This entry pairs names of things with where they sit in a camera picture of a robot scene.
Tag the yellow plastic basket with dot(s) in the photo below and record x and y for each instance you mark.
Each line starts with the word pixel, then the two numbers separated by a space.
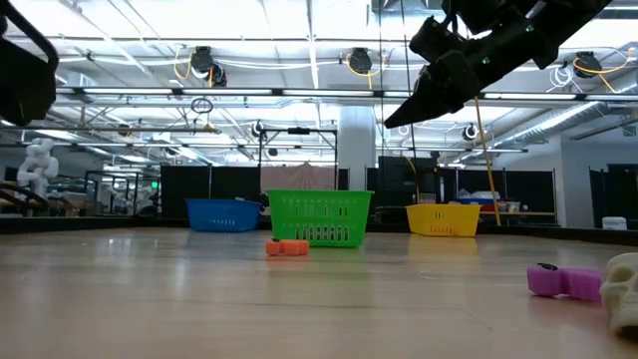
pixel 443 219

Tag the black cabinet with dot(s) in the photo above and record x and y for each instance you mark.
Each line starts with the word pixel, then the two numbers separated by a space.
pixel 399 179

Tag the orange skeleton figure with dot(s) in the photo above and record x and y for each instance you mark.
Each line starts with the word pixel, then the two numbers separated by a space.
pixel 289 248

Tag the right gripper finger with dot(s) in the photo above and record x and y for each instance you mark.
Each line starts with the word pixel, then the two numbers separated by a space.
pixel 418 107

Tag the silver ventilation duct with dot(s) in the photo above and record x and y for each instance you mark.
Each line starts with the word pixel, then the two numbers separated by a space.
pixel 558 119

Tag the white robot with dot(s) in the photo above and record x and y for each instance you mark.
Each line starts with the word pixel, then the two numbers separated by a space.
pixel 37 167

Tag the white building pillar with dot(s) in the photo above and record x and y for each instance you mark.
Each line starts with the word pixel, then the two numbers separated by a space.
pixel 357 149

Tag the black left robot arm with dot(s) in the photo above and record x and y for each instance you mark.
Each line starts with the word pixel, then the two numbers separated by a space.
pixel 25 85

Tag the blue plastic basket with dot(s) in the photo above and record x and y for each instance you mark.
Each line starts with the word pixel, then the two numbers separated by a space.
pixel 224 217

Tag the purple skeleton figure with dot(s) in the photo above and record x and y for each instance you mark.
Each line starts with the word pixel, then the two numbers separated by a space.
pixel 568 283

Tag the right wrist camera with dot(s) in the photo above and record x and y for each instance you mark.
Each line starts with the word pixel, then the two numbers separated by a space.
pixel 429 40

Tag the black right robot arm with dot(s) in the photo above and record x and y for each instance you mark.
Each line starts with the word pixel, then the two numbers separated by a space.
pixel 563 20

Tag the white blue storage tub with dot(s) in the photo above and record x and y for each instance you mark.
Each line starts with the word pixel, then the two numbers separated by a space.
pixel 478 200

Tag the wooden background table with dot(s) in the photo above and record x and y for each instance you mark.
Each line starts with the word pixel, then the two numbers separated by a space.
pixel 528 213

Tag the white plastic container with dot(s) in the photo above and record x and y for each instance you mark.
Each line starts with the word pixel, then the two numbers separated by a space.
pixel 614 223

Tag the cream plastic skull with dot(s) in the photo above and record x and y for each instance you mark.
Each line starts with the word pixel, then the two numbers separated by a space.
pixel 623 294

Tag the black metal gantry frame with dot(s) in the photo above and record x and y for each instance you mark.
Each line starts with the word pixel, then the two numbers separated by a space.
pixel 299 130

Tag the green plastic basket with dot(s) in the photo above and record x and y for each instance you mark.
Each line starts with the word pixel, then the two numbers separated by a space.
pixel 319 214

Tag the black partition panel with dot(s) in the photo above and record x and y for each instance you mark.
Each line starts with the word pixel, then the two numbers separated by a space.
pixel 618 194
pixel 234 182
pixel 528 189

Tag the long ceiling light bar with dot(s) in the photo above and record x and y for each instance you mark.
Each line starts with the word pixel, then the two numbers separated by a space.
pixel 224 91

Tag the beige fabric curtain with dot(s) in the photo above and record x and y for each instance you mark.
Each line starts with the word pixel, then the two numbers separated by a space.
pixel 299 178

